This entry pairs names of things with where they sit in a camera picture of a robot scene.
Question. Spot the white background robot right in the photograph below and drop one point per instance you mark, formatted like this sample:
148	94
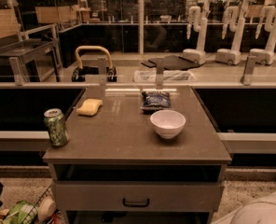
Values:
267	20

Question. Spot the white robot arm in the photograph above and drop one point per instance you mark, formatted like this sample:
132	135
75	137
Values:
258	211

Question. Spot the green snack bag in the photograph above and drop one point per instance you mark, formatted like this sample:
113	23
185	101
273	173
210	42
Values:
21	213

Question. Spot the yellow sponge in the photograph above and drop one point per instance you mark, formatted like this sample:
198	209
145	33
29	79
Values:
89	107

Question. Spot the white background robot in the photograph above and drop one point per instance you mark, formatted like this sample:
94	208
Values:
233	21
267	20
197	22

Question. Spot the wire basket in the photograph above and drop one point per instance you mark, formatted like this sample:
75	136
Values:
56	218

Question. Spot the grey drawer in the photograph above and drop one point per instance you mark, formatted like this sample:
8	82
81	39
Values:
98	196

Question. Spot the blue chip bag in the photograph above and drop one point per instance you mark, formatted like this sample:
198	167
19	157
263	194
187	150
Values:
155	100

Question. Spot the white bowl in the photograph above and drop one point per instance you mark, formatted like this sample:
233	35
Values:
167	123

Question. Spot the clear plastic bin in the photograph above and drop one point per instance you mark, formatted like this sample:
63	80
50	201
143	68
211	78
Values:
168	76

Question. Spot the black floor mat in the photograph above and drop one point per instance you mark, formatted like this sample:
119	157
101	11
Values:
171	62

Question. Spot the white cup in basket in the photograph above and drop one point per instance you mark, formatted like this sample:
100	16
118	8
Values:
46	209

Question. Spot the white background robot left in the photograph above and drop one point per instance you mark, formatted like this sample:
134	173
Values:
197	22

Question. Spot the green soda can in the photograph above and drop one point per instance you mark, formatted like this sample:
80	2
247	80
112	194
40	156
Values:
54	119

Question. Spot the grey background table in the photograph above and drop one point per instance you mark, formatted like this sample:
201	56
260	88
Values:
31	60

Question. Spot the white background robot middle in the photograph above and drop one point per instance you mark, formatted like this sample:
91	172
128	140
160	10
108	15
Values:
233	21

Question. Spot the grey drawer cabinet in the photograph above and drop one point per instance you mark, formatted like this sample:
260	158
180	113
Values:
119	145

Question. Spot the glass railing with posts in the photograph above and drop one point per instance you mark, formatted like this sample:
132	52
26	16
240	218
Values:
131	73

